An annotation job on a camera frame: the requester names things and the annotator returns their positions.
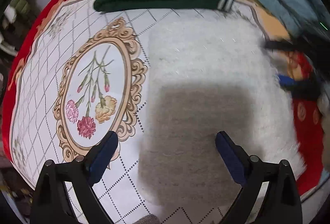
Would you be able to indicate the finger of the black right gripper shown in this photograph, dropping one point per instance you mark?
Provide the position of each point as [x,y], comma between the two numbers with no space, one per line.
[280,45]
[306,89]

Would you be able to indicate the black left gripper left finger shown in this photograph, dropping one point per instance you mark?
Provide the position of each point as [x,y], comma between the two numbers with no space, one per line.
[51,203]

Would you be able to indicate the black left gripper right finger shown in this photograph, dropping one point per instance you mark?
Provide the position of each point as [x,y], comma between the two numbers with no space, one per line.
[281,203]

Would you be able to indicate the white fluffy fleece garment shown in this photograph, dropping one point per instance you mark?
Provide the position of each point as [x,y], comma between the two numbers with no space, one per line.
[208,76]

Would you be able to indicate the pile of folded clothes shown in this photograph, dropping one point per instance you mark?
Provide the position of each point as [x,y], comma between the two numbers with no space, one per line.
[16,22]

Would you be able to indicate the red floral bed blanket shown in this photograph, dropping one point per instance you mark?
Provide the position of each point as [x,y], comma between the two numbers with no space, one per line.
[81,73]

